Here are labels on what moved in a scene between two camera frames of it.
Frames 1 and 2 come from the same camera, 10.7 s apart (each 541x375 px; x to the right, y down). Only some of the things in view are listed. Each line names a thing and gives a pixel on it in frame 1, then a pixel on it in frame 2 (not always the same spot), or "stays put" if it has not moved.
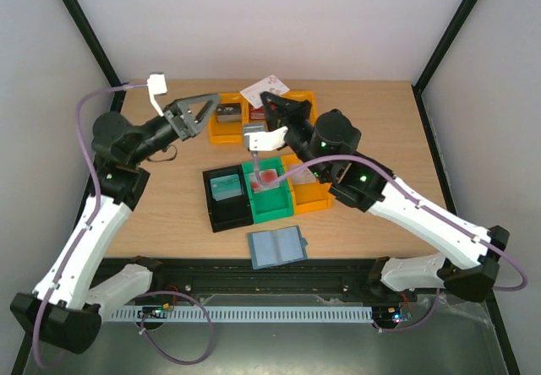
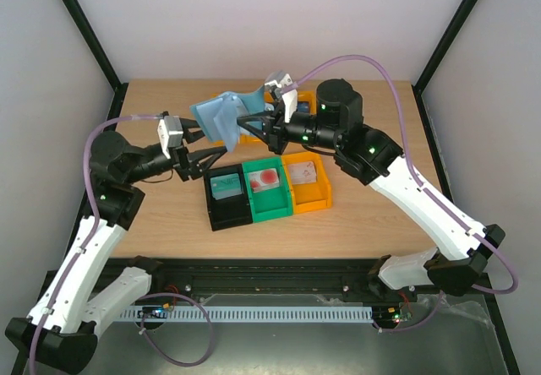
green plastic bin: [269, 204] stays put
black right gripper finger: [270, 115] to [256, 117]
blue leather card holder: [276, 247] to [220, 115]
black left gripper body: [177, 121] to [181, 165]
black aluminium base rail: [238, 276] stays put
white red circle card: [265, 177] stays put
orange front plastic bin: [307, 197] stays put
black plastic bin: [232, 211] stays put
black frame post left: [88, 35] stays put
